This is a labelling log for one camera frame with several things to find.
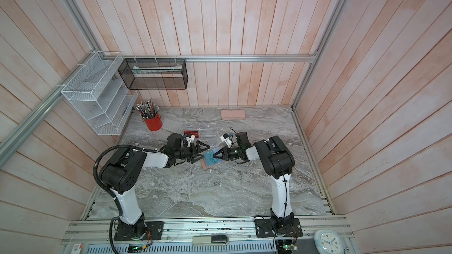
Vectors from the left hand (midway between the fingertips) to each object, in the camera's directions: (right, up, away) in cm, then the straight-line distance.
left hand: (207, 153), depth 93 cm
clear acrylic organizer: (0, +10, +14) cm, 18 cm away
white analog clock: (+50, -31, -24) cm, 64 cm away
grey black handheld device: (+4, -30, -25) cm, 39 cm away
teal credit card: (+1, -3, +3) cm, 4 cm away
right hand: (+4, -2, +3) cm, 5 cm away
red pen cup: (-34, +16, +15) cm, 41 cm away
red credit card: (-7, +10, +7) cm, 14 cm away
